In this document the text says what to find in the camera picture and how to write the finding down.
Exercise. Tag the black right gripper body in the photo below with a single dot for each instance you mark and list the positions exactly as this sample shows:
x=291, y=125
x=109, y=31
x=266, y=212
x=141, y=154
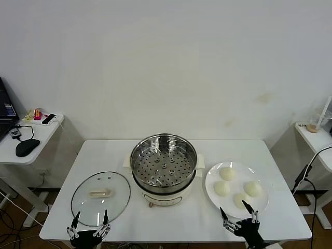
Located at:
x=250, y=232

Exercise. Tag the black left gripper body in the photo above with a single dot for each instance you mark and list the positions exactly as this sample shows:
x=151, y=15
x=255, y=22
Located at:
x=85, y=237

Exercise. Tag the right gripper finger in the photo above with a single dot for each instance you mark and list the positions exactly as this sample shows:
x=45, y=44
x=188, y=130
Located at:
x=224, y=216
x=248, y=206

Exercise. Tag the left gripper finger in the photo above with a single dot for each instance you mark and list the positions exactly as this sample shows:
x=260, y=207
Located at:
x=75, y=222
x=105, y=219

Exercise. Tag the white steamed baozi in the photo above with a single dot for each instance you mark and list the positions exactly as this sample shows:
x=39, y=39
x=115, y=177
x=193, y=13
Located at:
x=228, y=173
x=222, y=188
x=252, y=188
x=240, y=200

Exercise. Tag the round glass pot lid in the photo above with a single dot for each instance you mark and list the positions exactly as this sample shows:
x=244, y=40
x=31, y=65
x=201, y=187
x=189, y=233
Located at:
x=114, y=205

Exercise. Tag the stainless steel steamer basket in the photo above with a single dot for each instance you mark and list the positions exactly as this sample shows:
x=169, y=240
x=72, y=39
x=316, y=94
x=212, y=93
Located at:
x=145, y=168

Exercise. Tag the large white plate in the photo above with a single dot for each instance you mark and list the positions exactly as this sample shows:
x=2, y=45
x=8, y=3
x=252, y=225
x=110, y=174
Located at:
x=259, y=205

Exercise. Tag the cream electric cooking pot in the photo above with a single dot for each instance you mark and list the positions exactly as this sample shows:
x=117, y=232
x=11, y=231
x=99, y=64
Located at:
x=168, y=199

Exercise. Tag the black computer mouse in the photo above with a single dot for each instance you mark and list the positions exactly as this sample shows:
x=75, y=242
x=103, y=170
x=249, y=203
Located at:
x=26, y=147

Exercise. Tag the white side table with laptop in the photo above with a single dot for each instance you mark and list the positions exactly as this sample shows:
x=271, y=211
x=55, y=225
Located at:
x=44, y=135

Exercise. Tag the white side table with cup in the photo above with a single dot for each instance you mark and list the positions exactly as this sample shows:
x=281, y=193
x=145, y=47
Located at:
x=319, y=145

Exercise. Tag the plastic cup with straw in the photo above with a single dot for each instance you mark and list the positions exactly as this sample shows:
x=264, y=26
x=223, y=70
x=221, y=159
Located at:
x=312, y=127

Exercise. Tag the black and white phone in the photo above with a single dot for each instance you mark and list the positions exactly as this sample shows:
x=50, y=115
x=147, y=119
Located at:
x=49, y=118

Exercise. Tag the pink and red packet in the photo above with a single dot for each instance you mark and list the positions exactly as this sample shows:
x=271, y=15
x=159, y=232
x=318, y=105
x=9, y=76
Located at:
x=38, y=114

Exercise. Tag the yellow snack packet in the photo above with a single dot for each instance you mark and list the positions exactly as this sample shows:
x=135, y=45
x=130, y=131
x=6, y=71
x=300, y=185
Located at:
x=28, y=116

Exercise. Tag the black laptop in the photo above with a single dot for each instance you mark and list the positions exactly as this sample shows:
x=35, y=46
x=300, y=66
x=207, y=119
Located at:
x=5, y=122

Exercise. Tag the white wall socket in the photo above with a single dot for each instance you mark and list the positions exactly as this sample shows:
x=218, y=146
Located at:
x=43, y=171

